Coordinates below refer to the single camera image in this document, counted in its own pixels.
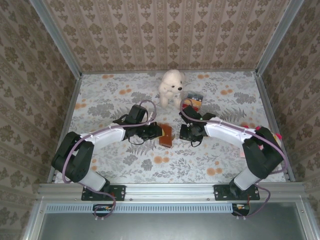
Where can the brown leather card holder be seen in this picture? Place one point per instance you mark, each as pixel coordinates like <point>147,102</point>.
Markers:
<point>166,135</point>

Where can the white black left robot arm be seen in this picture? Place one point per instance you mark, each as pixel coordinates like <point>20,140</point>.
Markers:
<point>107,136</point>

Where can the doll with pink bow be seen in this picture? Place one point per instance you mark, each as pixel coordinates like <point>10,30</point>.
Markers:
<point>278,141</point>

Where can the black connector box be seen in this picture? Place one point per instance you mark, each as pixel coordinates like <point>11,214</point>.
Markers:
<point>101,210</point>
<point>241,210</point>

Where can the floral table cover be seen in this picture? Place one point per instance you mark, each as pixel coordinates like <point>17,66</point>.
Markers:
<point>150,172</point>

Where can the aluminium frame rail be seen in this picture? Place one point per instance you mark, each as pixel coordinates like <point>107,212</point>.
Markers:
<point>170,190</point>

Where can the aluminium frame post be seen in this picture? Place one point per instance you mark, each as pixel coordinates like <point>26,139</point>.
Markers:
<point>277,37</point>
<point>57,37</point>

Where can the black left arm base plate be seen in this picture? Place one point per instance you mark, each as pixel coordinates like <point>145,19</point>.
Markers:
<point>120,192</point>

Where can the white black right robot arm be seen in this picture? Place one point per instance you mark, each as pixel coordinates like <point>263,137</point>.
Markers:
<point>225,132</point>

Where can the white plush bear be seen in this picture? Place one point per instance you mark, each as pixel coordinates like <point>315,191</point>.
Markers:
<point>170,82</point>

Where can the grey metal panel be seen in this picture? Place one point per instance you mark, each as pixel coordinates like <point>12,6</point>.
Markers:
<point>170,227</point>

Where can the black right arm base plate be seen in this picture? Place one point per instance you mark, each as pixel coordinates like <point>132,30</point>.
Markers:
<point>221,192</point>

